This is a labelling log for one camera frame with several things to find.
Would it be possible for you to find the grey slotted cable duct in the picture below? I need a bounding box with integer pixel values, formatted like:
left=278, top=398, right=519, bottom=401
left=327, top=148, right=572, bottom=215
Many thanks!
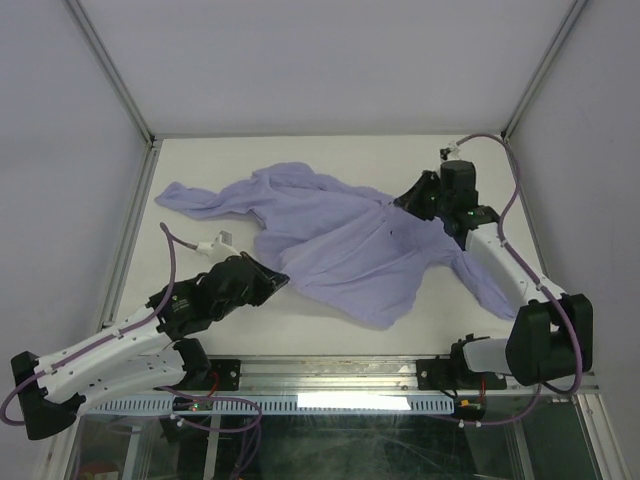
left=89, top=392, right=454, bottom=416

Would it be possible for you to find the small black circuit board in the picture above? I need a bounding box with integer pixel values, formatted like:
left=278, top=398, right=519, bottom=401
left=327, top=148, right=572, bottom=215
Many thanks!
left=172, top=396, right=215, bottom=412

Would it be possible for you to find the aluminium corner post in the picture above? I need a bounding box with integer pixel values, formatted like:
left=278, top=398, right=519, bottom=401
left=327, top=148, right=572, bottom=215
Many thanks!
left=63, top=0, right=155, bottom=144
left=501, top=0, right=591, bottom=140

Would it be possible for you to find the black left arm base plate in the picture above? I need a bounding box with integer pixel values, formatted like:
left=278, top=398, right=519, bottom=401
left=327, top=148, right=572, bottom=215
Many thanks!
left=172, top=358, right=242, bottom=392

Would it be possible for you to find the aluminium front frame rail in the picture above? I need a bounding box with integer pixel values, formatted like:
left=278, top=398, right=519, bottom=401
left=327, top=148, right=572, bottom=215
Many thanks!
left=149, top=353, right=600, bottom=397

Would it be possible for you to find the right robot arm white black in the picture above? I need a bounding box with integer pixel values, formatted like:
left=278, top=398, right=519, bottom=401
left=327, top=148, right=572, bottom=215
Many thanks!
left=394, top=160, right=593, bottom=392

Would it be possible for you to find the right aluminium corner post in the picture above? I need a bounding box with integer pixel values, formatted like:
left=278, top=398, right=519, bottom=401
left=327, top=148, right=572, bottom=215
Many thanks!
left=501, top=0, right=591, bottom=140

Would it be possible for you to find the aluminium side rail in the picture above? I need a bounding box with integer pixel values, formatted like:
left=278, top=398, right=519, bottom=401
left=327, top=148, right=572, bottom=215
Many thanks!
left=90, top=139, right=162, bottom=334
left=502, top=137, right=575, bottom=354

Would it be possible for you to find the right aluminium side rail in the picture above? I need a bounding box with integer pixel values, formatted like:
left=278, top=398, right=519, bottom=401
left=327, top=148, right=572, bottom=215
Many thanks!
left=502, top=137, right=575, bottom=354

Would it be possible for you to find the left aluminium corner post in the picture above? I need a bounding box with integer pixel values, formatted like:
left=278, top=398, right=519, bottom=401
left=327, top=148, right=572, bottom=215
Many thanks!
left=63, top=0, right=155, bottom=144

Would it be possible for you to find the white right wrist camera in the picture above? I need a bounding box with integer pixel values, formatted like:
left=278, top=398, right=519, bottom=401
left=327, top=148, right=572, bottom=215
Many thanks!
left=439, top=141, right=461, bottom=162

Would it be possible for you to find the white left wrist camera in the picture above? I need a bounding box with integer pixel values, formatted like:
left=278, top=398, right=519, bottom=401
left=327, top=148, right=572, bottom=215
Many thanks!
left=196, top=230, right=239, bottom=258

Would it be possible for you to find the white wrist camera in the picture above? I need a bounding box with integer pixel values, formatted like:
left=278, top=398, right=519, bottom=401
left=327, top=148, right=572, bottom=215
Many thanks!
left=439, top=141, right=461, bottom=162
left=196, top=230, right=239, bottom=258

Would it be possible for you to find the black orange power connector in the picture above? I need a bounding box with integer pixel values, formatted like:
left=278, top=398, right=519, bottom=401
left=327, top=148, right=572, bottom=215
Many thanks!
left=451, top=397, right=486, bottom=421

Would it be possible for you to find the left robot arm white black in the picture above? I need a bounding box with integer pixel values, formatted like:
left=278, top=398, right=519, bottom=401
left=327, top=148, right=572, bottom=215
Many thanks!
left=11, top=252, right=289, bottom=441

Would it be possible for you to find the left aluminium side rail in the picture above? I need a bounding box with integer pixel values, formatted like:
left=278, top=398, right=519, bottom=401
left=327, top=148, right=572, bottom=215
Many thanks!
left=90, top=139, right=162, bottom=334

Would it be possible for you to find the lilac zip-up jacket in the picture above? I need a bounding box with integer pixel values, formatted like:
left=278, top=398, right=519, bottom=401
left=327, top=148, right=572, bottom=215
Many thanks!
left=155, top=162, right=515, bottom=329

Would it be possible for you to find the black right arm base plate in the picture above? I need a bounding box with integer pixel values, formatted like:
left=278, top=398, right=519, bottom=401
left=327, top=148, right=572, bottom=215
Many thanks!
left=415, top=356, right=507, bottom=393

